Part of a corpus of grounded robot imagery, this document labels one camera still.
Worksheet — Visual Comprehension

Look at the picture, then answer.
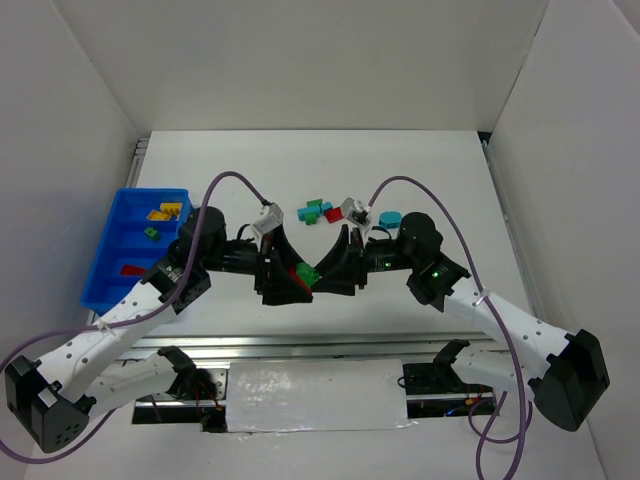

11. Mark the yellow studded lego plate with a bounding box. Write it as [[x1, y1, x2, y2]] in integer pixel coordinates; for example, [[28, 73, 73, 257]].
[[146, 210, 178, 222]]

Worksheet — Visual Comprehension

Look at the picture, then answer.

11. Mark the long red lego brick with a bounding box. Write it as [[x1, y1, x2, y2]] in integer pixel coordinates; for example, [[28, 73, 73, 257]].
[[119, 264, 146, 277]]

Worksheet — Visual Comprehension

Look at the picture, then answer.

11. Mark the red rounded lego brick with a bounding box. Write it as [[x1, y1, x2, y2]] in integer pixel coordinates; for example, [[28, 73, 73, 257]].
[[288, 267, 312, 293]]

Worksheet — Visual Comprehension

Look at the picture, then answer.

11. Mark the long yellow lego brick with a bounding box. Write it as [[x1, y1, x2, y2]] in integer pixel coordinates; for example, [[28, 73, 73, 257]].
[[160, 202, 183, 215]]

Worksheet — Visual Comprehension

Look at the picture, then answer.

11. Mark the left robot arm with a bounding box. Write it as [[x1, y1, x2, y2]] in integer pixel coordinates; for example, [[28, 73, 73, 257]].
[[5, 203, 313, 462]]

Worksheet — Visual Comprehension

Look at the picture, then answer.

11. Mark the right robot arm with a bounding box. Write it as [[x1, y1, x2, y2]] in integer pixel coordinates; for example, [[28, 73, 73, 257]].
[[312, 212, 610, 432]]

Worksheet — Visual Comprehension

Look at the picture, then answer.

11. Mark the teal rounded lego brick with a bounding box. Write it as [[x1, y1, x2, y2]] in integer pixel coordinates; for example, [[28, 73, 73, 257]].
[[378, 211, 403, 230]]

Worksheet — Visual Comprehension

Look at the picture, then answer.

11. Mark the red square lego brick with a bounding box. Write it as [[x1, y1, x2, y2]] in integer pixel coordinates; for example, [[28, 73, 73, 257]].
[[324, 207, 344, 223]]

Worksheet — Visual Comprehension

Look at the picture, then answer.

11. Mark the small green lego brick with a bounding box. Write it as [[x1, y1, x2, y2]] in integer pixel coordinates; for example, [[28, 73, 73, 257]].
[[304, 213, 318, 225]]

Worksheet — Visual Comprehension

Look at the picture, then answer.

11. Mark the long teal lego brick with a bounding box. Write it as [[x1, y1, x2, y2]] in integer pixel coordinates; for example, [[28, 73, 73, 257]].
[[297, 206, 322, 222]]

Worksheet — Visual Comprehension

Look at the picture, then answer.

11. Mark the small teal lego brick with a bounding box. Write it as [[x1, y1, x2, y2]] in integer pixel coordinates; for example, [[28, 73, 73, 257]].
[[320, 202, 333, 215]]

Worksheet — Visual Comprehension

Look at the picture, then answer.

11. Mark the blue compartment bin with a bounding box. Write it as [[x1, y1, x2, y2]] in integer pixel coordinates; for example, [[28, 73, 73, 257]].
[[81, 188, 193, 315]]

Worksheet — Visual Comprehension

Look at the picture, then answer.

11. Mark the white taped panel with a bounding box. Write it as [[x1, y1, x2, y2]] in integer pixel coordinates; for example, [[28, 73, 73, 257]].
[[226, 359, 410, 433]]

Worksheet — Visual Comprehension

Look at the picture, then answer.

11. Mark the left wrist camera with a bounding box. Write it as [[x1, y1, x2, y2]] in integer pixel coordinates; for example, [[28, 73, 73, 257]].
[[251, 203, 284, 244]]

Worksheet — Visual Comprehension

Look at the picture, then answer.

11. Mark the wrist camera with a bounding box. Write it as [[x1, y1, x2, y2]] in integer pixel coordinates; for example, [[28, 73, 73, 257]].
[[340, 197, 372, 245], [251, 203, 284, 244]]

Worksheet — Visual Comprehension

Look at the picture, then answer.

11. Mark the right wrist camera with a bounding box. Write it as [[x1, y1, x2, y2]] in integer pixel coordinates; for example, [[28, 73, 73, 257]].
[[340, 197, 372, 245]]

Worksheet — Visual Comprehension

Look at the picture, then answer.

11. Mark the aluminium front rail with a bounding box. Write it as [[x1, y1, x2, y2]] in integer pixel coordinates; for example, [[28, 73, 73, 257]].
[[119, 332, 505, 361]]

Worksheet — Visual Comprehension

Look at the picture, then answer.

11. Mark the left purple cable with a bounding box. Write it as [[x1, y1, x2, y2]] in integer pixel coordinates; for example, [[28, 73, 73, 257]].
[[0, 171, 274, 464]]

